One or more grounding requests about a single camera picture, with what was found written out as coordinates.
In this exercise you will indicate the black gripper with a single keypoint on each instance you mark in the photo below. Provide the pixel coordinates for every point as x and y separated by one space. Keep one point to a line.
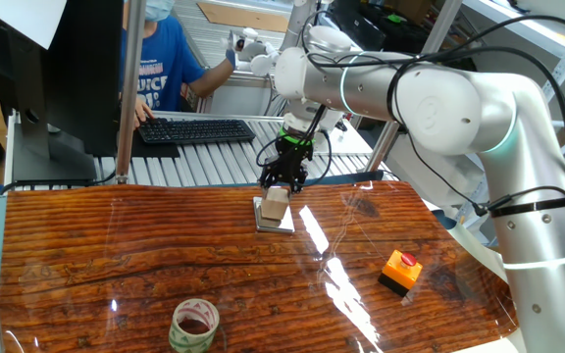
292 159

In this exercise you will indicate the light wooden block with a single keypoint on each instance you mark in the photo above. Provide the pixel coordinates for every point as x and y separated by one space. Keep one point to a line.
275 206

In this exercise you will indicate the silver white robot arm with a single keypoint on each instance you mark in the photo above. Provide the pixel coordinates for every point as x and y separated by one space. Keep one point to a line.
434 113

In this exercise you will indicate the person's left forearm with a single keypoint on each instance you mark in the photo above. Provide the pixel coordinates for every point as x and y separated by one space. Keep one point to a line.
209 81

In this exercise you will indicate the silver digital pocket scale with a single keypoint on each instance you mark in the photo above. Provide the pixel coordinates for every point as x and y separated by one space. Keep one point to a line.
282 225

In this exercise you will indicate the person's gloved left hand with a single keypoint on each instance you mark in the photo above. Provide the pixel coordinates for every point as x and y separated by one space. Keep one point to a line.
231 58

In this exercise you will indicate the person's right hand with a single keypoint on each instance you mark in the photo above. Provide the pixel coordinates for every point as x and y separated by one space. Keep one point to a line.
142 113

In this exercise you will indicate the aluminium slat workbench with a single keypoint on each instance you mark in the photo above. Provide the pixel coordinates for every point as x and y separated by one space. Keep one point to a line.
214 164

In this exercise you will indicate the black computer keyboard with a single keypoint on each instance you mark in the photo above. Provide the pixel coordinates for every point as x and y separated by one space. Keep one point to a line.
194 131

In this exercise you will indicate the white haptic control device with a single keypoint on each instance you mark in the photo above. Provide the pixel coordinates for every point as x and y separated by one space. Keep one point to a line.
258 61

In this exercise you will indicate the white styrofoam packing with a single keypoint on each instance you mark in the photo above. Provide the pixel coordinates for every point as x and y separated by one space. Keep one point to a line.
410 186

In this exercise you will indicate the black desk pad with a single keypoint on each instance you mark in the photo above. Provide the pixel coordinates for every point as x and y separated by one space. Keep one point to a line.
155 149

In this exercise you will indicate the orange emergency stop button box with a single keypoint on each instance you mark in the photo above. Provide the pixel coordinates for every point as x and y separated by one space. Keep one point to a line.
400 274

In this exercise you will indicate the person in blue shirt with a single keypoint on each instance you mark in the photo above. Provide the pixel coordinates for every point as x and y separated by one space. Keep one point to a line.
162 64

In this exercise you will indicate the flat brown cardboard sheet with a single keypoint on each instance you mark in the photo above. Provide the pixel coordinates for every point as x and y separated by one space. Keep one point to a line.
243 17

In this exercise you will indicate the wood grain vinyl sheet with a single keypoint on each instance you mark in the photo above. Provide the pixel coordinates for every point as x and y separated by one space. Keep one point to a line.
116 255

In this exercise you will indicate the patterned tape roll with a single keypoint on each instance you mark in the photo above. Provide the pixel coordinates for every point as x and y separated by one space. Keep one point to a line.
184 343

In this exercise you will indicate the white paper underlay sheet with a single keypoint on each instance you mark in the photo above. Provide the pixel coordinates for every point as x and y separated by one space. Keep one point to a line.
474 245

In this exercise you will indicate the blue face mask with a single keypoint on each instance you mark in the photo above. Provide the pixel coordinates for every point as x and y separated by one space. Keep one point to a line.
159 10

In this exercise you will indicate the black computer monitor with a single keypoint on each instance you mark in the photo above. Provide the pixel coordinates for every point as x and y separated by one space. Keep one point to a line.
86 73

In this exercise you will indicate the white metal shelf rack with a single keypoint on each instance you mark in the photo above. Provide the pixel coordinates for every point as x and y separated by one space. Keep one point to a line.
523 19

